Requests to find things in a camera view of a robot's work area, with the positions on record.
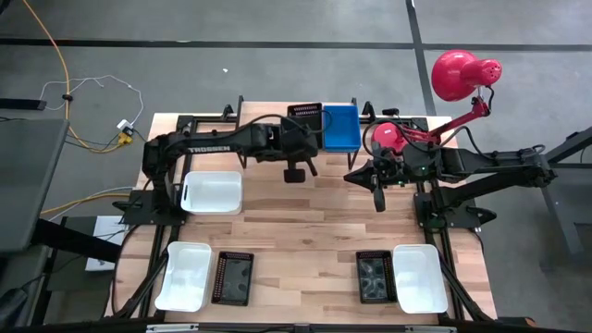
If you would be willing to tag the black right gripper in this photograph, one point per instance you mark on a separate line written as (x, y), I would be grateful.
(393, 171)

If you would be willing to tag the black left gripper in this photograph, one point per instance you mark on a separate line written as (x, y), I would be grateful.
(300, 145)

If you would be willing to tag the blue plastic basket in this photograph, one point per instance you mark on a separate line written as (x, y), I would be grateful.
(341, 129)

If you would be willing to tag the black plastic basket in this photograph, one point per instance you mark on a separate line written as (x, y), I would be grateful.
(305, 111)
(233, 279)
(375, 277)

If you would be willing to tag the white plastic bin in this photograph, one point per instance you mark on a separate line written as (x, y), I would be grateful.
(185, 277)
(213, 192)
(418, 279)

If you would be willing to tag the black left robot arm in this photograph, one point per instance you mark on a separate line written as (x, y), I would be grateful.
(208, 149)

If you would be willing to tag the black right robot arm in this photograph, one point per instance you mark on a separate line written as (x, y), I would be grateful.
(499, 163)

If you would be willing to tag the yellow plug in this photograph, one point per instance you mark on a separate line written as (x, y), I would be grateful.
(126, 138)

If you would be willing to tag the white power adapter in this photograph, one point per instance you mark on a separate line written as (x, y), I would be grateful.
(125, 125)

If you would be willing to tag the white paper sheet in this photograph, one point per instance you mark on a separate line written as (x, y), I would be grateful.
(108, 231)

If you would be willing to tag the grey metal stand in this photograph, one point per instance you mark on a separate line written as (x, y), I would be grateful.
(564, 203)

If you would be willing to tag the grey side table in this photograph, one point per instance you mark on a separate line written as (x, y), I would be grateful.
(28, 185)

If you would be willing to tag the black flat bar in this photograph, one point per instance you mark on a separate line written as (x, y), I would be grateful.
(20, 104)

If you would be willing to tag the black metal rig frame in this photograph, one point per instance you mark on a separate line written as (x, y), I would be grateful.
(446, 240)

